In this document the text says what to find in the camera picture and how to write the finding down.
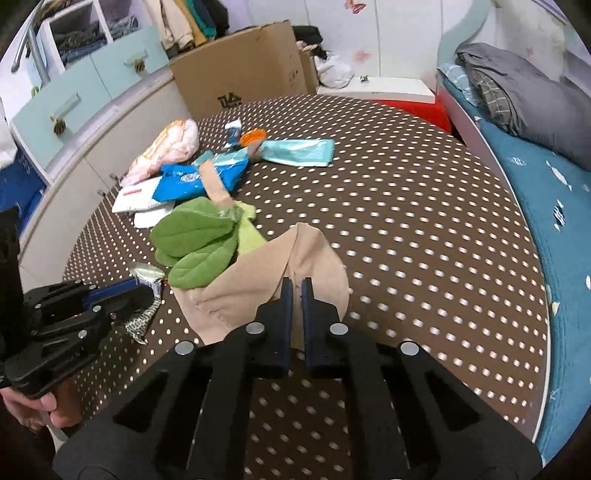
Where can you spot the person's left forearm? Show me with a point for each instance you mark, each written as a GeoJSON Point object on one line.
{"type": "Point", "coordinates": [18, 454]}

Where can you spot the small cardboard box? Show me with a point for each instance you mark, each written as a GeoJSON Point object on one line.
{"type": "Point", "coordinates": [308, 71]}

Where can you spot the white paper bag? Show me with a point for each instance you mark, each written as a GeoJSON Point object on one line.
{"type": "Point", "coordinates": [7, 138]}

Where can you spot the light blue wrapper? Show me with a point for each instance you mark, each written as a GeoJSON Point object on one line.
{"type": "Point", "coordinates": [233, 168]}

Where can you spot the light blue checked pillow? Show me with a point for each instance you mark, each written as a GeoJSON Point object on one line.
{"type": "Point", "coordinates": [457, 83]}

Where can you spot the cream hanging jacket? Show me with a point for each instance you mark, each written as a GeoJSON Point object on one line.
{"type": "Point", "coordinates": [175, 23]}

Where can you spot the silver green foil wrapper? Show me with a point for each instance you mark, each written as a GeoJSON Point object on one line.
{"type": "Point", "coordinates": [147, 274]}

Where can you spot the white red carton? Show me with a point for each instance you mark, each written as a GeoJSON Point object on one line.
{"type": "Point", "coordinates": [134, 198]}

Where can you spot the grey metal handrail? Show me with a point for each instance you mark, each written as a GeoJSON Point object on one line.
{"type": "Point", "coordinates": [41, 69]}

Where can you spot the teal packet with twine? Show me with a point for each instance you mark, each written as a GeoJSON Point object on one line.
{"type": "Point", "coordinates": [300, 152]}

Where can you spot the green hanging garment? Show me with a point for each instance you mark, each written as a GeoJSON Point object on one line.
{"type": "Point", "coordinates": [205, 18]}

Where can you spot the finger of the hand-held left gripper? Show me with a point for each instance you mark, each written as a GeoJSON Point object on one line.
{"type": "Point", "coordinates": [111, 290]}
{"type": "Point", "coordinates": [124, 302]}

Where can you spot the white tube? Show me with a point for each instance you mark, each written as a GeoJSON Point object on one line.
{"type": "Point", "coordinates": [233, 125]}

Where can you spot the beige cloth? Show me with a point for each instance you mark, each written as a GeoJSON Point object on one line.
{"type": "Point", "coordinates": [258, 277]}

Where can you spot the yellow hanging garment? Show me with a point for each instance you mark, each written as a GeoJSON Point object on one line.
{"type": "Point", "coordinates": [196, 27]}

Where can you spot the blue bag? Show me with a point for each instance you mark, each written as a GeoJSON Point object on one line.
{"type": "Point", "coordinates": [18, 189]}

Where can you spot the dark plaid pillow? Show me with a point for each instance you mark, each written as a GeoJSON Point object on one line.
{"type": "Point", "coordinates": [494, 101]}

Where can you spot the folded dark clothes stack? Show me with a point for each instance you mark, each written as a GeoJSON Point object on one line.
{"type": "Point", "coordinates": [83, 44]}

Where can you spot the pink flower sticker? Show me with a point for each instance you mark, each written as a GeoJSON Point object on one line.
{"type": "Point", "coordinates": [362, 55]}

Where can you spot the person's left hand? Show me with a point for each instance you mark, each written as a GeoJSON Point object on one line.
{"type": "Point", "coordinates": [64, 406]}

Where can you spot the light blue drawer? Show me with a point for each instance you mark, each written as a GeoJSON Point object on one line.
{"type": "Point", "coordinates": [120, 50]}
{"type": "Point", "coordinates": [46, 120]}

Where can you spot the pink butterfly sticker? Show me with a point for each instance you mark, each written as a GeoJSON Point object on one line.
{"type": "Point", "coordinates": [354, 4]}

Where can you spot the light green cloth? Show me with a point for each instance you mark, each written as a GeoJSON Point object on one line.
{"type": "Point", "coordinates": [249, 230]}

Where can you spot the pink yellow plastic bag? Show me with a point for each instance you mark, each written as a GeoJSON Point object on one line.
{"type": "Point", "coordinates": [171, 143]}

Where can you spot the low white cabinet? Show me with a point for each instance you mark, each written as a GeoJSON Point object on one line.
{"type": "Point", "coordinates": [115, 124]}

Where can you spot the white wardrobe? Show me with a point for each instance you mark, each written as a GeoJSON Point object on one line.
{"type": "Point", "coordinates": [392, 32]}

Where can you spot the grey quilt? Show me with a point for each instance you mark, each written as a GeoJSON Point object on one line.
{"type": "Point", "coordinates": [531, 101]}

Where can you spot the black clothes heap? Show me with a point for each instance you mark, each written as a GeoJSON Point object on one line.
{"type": "Point", "coordinates": [307, 33]}

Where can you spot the dark blue packet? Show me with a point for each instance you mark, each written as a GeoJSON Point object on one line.
{"type": "Point", "coordinates": [180, 182]}

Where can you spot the pine cone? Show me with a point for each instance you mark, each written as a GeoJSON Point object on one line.
{"type": "Point", "coordinates": [138, 66]}
{"type": "Point", "coordinates": [58, 127]}

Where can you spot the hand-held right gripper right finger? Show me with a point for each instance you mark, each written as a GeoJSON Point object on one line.
{"type": "Point", "coordinates": [308, 295]}

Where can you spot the tan bandage strip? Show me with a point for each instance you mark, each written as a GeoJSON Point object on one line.
{"type": "Point", "coordinates": [214, 184]}

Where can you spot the black hanging garment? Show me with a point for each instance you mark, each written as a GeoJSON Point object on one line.
{"type": "Point", "coordinates": [220, 16]}

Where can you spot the large cardboard box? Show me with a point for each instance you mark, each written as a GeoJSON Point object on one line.
{"type": "Point", "coordinates": [240, 64]}

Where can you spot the white plastic bag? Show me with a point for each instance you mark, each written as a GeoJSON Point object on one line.
{"type": "Point", "coordinates": [334, 71]}

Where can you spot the green fabric leaf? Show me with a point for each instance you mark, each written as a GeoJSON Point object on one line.
{"type": "Point", "coordinates": [203, 267]}
{"type": "Point", "coordinates": [194, 226]}

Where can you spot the blue printed bed sheet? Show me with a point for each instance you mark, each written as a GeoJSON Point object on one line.
{"type": "Point", "coordinates": [531, 184]}

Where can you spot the white board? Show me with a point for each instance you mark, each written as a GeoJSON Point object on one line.
{"type": "Point", "coordinates": [392, 87]}

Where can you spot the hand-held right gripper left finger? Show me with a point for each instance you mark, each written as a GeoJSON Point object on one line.
{"type": "Point", "coordinates": [287, 295]}

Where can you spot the green hair clip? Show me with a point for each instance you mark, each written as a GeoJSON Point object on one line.
{"type": "Point", "coordinates": [35, 90]}

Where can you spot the folded grey clothes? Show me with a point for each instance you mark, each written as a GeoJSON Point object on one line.
{"type": "Point", "coordinates": [123, 26]}

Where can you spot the orange bottle cap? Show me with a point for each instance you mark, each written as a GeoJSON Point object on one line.
{"type": "Point", "coordinates": [251, 137]}

